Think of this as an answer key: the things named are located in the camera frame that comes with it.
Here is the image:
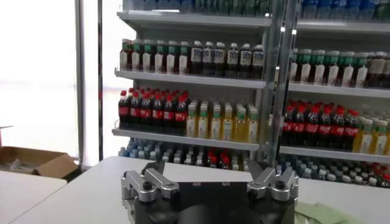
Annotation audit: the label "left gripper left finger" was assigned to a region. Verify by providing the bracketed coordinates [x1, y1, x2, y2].
[121, 160, 180, 203]

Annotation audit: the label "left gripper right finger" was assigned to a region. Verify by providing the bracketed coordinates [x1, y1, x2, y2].
[246, 160, 299, 202]

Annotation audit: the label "green polo shirt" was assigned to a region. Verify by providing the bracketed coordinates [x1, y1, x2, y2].
[294, 202, 363, 224]

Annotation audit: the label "brown cardboard box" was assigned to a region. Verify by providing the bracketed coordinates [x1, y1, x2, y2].
[0, 145, 79, 179]

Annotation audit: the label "bagged metal parts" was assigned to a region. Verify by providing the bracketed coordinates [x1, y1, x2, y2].
[7, 158, 31, 172]

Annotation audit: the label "green-cap dark tea bottle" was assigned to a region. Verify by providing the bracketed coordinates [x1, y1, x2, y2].
[178, 41, 190, 75]
[119, 38, 129, 71]
[131, 38, 141, 72]
[289, 48, 299, 82]
[154, 40, 165, 74]
[313, 50, 326, 85]
[355, 52, 369, 88]
[166, 40, 177, 75]
[300, 49, 312, 83]
[142, 39, 153, 73]
[327, 51, 340, 86]
[341, 51, 354, 88]

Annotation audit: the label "beige-label dark drink bottle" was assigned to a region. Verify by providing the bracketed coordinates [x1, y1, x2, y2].
[368, 51, 385, 88]

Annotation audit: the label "yellow juice bottle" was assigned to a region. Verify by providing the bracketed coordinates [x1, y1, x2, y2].
[235, 107, 247, 143]
[185, 103, 197, 138]
[353, 118, 373, 153]
[222, 106, 234, 142]
[247, 108, 260, 144]
[197, 105, 210, 139]
[370, 120, 388, 155]
[210, 105, 222, 141]

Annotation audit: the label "white-label dark drink bottle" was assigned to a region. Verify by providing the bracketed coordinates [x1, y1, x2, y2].
[227, 42, 240, 79]
[239, 43, 253, 79]
[252, 44, 264, 80]
[214, 41, 226, 77]
[191, 41, 204, 75]
[202, 41, 215, 76]

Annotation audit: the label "black metal pole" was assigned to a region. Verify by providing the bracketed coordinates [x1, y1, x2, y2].
[97, 0, 104, 161]

